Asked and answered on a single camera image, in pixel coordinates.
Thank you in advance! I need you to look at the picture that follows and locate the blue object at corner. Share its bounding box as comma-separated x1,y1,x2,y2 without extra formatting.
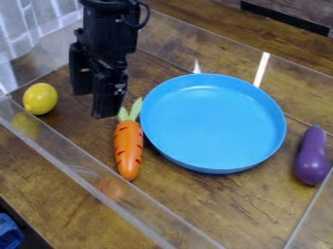
0,213,24,249

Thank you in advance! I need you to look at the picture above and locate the blue round plastic tray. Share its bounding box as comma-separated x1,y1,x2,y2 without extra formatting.
140,73,286,174

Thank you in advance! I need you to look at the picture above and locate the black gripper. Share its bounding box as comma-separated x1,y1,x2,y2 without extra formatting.
69,0,143,119

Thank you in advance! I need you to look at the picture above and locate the yellow toy lemon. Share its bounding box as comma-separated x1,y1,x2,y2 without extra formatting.
23,83,59,115

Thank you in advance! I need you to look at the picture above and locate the purple toy eggplant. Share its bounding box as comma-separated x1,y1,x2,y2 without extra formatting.
295,125,329,185

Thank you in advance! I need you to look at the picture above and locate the clear acrylic barrier wall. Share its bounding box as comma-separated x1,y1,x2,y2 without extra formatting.
0,14,333,249

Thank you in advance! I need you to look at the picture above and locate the orange toy carrot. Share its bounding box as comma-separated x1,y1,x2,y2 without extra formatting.
113,98,143,181

